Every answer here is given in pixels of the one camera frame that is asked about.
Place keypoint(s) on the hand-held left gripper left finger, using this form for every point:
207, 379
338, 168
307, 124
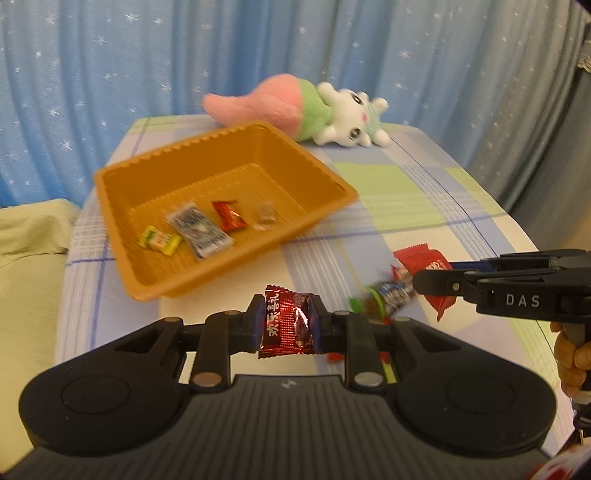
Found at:
255, 323

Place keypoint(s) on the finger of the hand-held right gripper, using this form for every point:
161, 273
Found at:
471, 265
438, 282

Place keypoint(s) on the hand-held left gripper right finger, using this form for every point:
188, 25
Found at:
319, 325

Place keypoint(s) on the large red snack packet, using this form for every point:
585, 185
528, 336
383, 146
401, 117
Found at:
420, 263

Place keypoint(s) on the dark red snack packet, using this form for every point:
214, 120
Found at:
286, 327

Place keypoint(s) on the green red long packet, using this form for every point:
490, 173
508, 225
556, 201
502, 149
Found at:
369, 302

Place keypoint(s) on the small brown candy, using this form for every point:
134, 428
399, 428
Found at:
266, 216

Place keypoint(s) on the silver blue snack packet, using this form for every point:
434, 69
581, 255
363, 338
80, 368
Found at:
198, 228

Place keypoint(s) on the red candy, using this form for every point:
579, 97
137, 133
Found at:
228, 216

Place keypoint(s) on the yellow green candy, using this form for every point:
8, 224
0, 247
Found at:
159, 240

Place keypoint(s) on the orange plastic tray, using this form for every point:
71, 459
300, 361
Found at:
295, 161

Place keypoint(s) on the person's right hand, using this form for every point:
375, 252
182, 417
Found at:
572, 364

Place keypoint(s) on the checked pastel tablecloth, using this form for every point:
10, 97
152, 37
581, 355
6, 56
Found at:
415, 194

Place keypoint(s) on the grey curtain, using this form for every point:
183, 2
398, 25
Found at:
545, 138

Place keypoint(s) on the red white patterned cloth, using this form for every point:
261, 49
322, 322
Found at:
561, 468

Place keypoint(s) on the pink green rabbit plush toy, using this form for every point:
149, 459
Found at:
277, 101

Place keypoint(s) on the light green cloth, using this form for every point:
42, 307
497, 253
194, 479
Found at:
27, 300

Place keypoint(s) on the blue starry curtain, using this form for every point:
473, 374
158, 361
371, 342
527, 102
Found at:
138, 69

